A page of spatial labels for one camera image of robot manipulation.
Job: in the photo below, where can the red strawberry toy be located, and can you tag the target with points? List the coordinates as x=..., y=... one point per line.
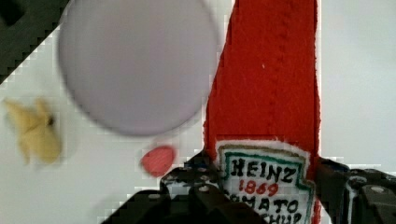
x=159, y=160

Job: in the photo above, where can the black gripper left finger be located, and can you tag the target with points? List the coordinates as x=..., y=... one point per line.
x=190, y=194

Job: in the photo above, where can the round grey plate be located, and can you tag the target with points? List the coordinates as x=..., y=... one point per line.
x=138, y=67

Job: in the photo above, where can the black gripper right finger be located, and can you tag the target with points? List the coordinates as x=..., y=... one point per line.
x=355, y=196

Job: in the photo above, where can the red felt ketchup bottle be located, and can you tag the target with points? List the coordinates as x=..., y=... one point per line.
x=263, y=115

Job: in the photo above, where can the yellow peeled banana toy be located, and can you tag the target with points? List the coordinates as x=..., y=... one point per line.
x=35, y=133

